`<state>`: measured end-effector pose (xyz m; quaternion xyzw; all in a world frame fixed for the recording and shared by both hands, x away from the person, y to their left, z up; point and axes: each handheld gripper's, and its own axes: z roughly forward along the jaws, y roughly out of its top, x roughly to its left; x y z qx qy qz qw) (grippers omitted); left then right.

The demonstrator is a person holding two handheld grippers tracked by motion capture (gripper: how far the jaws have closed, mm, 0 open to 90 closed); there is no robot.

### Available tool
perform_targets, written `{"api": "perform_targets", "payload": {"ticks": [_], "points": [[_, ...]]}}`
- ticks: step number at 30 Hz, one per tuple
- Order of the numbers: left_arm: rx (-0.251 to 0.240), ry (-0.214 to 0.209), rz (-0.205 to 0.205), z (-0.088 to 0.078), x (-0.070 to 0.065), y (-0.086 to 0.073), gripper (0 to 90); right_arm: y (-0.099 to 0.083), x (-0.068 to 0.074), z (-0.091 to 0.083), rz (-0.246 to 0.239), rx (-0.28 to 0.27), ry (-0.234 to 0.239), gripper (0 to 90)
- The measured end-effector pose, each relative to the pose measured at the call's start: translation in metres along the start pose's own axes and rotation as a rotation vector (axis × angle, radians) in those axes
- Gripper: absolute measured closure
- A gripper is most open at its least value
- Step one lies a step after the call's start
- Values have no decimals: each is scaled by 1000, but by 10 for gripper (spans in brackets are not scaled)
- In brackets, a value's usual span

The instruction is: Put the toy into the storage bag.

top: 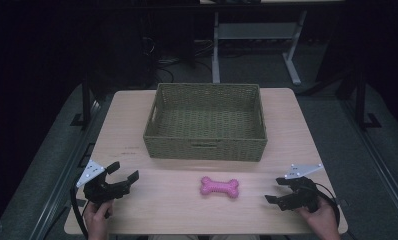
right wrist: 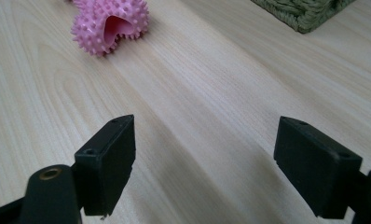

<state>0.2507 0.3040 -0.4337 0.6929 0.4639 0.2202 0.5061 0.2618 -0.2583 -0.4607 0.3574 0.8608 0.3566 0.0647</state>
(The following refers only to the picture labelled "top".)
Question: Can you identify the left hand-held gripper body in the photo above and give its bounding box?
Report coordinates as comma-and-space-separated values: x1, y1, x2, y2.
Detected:
75, 159, 132, 205

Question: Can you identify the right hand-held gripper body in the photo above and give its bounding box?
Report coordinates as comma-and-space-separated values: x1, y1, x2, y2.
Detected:
280, 163, 324, 214

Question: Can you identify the person's left hand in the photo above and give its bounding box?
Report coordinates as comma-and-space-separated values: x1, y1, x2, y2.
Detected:
83, 199, 115, 240

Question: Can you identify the person's right hand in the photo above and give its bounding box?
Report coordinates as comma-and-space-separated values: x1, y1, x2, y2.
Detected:
296, 197, 342, 240

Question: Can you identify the pink bone-shaped toy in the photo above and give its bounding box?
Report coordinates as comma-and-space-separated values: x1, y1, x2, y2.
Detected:
199, 176, 240, 199

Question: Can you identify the black metal stand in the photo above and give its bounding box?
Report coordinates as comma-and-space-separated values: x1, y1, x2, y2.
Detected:
353, 68, 383, 130
69, 78, 94, 128

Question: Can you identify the green woven basket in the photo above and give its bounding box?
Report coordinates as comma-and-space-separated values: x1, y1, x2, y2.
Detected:
142, 82, 268, 163

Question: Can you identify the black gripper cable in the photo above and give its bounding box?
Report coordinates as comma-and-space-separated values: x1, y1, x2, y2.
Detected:
311, 182, 342, 226
69, 186, 90, 240

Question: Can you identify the aluminium floor rail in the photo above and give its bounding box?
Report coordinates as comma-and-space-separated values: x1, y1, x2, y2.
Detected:
28, 98, 105, 240
340, 98, 398, 231

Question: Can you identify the bundle of floor cables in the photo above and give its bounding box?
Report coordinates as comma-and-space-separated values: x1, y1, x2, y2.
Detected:
141, 36, 215, 84

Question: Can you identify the grey metal table frame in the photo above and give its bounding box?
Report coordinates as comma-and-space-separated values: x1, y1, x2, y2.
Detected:
211, 9, 308, 86

